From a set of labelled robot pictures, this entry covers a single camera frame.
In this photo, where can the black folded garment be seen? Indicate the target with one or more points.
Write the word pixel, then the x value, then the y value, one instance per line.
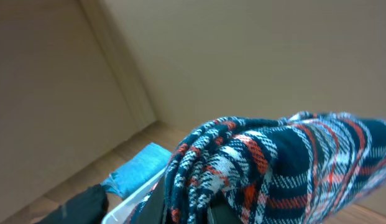
pixel 88 207

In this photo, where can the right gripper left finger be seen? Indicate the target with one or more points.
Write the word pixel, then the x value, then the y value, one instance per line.
pixel 152 212

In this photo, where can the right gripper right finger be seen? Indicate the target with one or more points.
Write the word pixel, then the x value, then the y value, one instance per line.
pixel 220 212

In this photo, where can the plaid shirt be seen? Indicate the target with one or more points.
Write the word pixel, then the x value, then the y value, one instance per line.
pixel 300 169

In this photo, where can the clear plastic storage container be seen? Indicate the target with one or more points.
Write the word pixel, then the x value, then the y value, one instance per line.
pixel 119 214

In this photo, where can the blue folded jeans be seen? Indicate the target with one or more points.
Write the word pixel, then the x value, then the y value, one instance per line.
pixel 126 179

